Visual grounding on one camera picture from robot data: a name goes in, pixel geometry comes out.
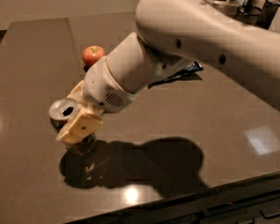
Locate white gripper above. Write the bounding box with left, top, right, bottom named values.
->
left=56, top=56, right=135, bottom=145

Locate steel dispenser base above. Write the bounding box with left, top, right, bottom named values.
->
left=205, top=0, right=238, bottom=18

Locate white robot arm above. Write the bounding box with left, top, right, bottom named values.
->
left=49, top=0, right=280, bottom=145

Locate black drawer handle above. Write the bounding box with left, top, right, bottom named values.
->
left=259, top=204, right=280, bottom=220

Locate red apple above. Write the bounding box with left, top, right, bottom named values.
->
left=82, top=46, right=105, bottom=67

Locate blue chip bag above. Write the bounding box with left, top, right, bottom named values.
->
left=147, top=62, right=203, bottom=89

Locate orange soda can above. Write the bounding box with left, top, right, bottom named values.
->
left=49, top=98, right=102, bottom=155

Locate black cup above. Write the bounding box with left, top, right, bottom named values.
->
left=236, top=6, right=261, bottom=25

